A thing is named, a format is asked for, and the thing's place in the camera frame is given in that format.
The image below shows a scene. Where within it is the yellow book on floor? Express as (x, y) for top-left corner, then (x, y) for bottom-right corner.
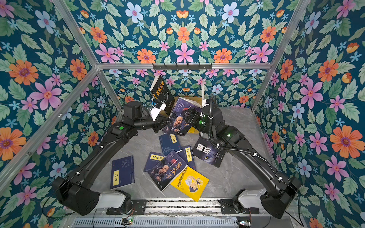
(171, 166), (209, 202)

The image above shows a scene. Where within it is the white wooden book shelf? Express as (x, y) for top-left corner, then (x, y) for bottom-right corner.
(159, 82), (206, 135)

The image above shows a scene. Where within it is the navy book upper centre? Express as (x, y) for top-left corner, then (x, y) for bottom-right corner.
(159, 134), (182, 156)

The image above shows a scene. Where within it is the navy book middle right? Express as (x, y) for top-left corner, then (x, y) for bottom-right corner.
(177, 145), (196, 171)

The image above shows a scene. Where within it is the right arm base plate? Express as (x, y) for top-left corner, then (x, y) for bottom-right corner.
(218, 199), (259, 215)

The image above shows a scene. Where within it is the black book gold title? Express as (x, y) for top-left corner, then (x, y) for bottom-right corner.
(150, 76), (175, 116)

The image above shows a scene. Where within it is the dark wolf cover book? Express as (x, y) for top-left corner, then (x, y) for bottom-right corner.
(193, 137), (225, 168)

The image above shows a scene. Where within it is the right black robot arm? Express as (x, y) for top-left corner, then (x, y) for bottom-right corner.
(182, 96), (302, 219)

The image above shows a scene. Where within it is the navy book lower left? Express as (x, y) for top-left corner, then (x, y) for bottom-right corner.
(144, 152), (164, 173)

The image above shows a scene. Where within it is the black wall hook rail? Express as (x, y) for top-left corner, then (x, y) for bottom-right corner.
(152, 63), (213, 70)

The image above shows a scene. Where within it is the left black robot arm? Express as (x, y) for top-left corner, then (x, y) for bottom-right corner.
(52, 102), (171, 216)

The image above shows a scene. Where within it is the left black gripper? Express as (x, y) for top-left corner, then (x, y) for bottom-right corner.
(132, 114), (172, 134)

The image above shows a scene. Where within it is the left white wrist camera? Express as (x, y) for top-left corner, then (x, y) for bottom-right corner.
(149, 102), (166, 121)

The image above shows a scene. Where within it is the aluminium front rail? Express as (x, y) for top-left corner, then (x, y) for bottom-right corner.
(61, 198), (307, 228)

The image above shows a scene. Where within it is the navy book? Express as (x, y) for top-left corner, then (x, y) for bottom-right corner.
(177, 145), (196, 171)
(159, 134), (182, 156)
(144, 152), (164, 173)
(110, 155), (135, 189)

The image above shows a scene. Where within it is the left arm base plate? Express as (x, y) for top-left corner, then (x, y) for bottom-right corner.
(106, 199), (147, 216)

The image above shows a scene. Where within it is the purple old man book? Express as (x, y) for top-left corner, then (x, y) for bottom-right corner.
(148, 151), (188, 192)
(162, 96), (202, 137)

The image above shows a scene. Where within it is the navy book far left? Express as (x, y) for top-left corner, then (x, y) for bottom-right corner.
(110, 155), (135, 189)

